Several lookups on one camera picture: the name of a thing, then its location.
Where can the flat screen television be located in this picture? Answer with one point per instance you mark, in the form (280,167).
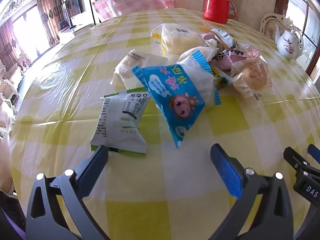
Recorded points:
(73,5)

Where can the clear yellow cake packet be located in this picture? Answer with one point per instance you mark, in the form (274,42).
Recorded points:
(177,41)

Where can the red thermos jug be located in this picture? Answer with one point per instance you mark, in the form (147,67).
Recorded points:
(215,5)

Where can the small pink snack packet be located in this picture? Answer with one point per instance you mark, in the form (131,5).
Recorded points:
(206,37)

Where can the blue cartoon snack packet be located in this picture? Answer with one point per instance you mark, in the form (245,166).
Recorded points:
(170,92)

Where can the grey green snack packet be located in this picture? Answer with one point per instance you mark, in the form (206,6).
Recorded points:
(117,125)

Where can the pink checked cloth cover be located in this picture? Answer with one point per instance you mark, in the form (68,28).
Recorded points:
(130,0)

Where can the olive green snack packet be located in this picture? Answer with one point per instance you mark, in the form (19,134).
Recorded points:
(221,80)

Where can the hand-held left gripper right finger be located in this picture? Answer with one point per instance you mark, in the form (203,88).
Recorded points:
(225,170)

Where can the glass partition wooden frame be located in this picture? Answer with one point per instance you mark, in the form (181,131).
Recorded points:
(310,17)

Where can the white floral teapot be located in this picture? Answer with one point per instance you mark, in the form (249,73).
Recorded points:
(287,45)

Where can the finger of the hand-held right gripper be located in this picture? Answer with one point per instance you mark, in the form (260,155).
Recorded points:
(293,158)
(315,153)

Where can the brown patterned curtain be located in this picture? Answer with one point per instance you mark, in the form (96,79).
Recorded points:
(47,17)
(7,45)

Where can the white orange snack packet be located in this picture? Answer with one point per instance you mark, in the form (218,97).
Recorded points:
(225,38)

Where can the yellow checked tablecloth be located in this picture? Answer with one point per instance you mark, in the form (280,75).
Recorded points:
(162,205)

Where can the pink snack packet black print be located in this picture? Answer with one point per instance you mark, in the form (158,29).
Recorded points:
(222,61)

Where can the clear brown bread packet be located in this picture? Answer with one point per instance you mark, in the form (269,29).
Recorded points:
(252,75)

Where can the white ornate sofa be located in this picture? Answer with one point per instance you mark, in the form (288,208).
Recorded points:
(10,85)

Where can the cream white snack packet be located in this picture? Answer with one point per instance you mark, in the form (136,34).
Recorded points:
(125,67)

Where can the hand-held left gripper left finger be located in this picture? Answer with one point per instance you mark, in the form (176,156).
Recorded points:
(92,166)

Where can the white television cabinet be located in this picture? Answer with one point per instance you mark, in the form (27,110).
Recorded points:
(72,31)

